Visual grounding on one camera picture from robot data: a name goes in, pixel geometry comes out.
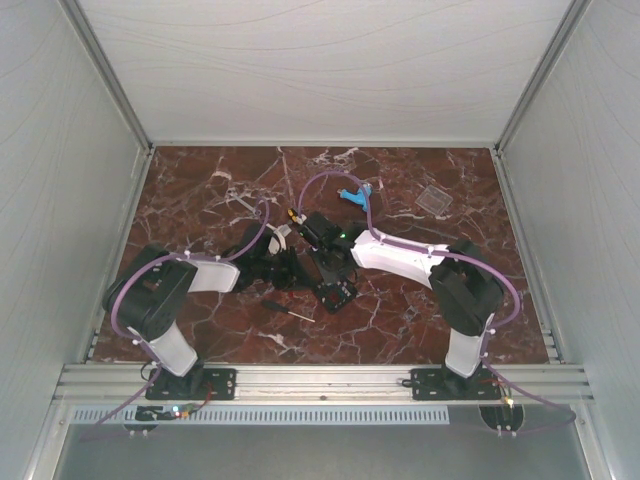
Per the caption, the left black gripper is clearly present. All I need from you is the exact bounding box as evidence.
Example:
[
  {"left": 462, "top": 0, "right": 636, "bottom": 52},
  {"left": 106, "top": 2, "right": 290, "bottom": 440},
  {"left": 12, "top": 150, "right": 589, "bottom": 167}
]
[{"left": 255, "top": 246, "right": 318, "bottom": 293}]

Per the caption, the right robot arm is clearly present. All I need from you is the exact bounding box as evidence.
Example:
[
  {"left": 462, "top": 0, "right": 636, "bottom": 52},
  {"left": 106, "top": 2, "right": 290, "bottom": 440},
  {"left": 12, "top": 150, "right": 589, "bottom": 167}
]
[{"left": 288, "top": 209, "right": 504, "bottom": 399}]

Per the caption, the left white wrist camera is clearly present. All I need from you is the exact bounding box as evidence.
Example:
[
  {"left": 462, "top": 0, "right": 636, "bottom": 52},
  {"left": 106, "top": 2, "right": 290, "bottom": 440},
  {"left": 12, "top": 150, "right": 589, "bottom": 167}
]
[{"left": 267, "top": 224, "right": 291, "bottom": 255}]

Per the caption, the slotted grey cable duct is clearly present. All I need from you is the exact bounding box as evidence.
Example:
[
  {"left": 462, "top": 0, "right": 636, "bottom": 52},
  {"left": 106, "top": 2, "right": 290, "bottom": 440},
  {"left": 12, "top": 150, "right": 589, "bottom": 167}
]
[{"left": 68, "top": 404, "right": 450, "bottom": 427}]

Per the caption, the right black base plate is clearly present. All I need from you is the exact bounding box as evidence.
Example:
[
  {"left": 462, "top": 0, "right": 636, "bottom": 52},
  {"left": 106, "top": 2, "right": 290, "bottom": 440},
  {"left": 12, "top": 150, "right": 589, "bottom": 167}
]
[{"left": 401, "top": 366, "right": 502, "bottom": 401}]

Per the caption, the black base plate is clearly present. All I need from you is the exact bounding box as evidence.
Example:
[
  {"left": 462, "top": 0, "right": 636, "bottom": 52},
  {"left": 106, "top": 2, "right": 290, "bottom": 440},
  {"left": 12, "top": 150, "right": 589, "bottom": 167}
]
[
  {"left": 145, "top": 366, "right": 237, "bottom": 401},
  {"left": 401, "top": 366, "right": 502, "bottom": 401}
]

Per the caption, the silver wrench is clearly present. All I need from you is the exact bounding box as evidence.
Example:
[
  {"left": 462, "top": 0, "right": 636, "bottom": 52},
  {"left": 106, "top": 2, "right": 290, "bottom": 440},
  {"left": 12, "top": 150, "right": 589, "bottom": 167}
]
[{"left": 225, "top": 188, "right": 261, "bottom": 218}]

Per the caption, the blue plastic faucet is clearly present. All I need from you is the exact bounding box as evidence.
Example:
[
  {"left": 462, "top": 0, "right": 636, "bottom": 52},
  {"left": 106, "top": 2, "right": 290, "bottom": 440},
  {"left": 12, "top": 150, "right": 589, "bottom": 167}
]
[{"left": 338, "top": 183, "right": 373, "bottom": 213}]

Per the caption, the aluminium front rail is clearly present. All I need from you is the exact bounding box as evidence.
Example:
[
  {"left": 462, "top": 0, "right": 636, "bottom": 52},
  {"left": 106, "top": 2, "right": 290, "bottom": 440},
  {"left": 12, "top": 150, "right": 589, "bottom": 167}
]
[{"left": 53, "top": 363, "right": 594, "bottom": 405}]

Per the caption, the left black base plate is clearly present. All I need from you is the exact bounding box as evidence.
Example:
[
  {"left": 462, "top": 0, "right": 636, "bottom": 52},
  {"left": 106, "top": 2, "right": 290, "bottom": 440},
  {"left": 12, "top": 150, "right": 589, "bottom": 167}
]
[{"left": 145, "top": 366, "right": 237, "bottom": 401}]

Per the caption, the black fuse box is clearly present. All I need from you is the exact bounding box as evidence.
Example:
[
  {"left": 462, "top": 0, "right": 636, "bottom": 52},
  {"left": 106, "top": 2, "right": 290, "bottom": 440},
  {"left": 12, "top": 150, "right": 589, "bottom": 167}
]
[{"left": 313, "top": 279, "right": 357, "bottom": 314}]

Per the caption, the clear fuse box lid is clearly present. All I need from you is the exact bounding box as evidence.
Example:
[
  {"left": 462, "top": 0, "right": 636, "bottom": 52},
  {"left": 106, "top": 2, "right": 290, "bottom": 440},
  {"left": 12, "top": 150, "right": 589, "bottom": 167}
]
[{"left": 416, "top": 185, "right": 453, "bottom": 216}]

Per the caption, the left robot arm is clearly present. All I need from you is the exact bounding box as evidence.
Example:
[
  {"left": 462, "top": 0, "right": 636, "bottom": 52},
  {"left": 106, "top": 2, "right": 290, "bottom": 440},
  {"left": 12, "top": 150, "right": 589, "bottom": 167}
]
[{"left": 102, "top": 222, "right": 315, "bottom": 399}]

